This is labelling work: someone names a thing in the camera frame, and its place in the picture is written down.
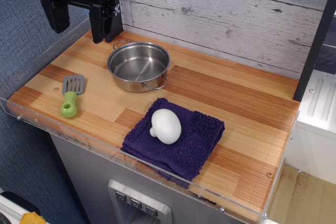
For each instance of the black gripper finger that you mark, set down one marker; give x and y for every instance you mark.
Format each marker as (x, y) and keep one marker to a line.
(101, 20)
(57, 14)

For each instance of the stainless steel pot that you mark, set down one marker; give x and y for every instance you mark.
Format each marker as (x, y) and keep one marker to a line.
(139, 66)

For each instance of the green grey toy spatula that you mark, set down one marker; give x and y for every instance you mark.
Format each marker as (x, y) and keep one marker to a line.
(72, 86)

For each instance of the clear acrylic table guard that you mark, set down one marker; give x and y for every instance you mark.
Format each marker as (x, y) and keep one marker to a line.
(256, 105)

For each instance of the white toy mushroom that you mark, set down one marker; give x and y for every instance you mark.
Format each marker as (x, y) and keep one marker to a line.
(166, 126)

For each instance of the purple folded towel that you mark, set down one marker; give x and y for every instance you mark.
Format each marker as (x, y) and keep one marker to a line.
(185, 157)

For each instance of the grey toy fridge cabinet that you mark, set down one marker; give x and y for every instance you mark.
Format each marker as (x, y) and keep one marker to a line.
(90, 174)

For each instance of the silver dispenser button panel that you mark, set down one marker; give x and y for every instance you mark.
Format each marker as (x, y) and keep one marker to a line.
(133, 206)

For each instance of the yellow black object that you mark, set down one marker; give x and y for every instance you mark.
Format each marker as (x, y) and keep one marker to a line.
(32, 218)

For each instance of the white ribbed side counter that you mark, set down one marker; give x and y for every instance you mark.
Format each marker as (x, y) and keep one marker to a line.
(311, 147)

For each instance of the black left vertical post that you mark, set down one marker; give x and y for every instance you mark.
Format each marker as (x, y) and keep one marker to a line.
(116, 23)

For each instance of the black vertical post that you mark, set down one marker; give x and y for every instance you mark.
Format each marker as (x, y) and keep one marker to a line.
(316, 46)
(116, 23)

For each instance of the black right vertical post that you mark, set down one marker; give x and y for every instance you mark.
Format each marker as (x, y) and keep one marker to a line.
(316, 46)

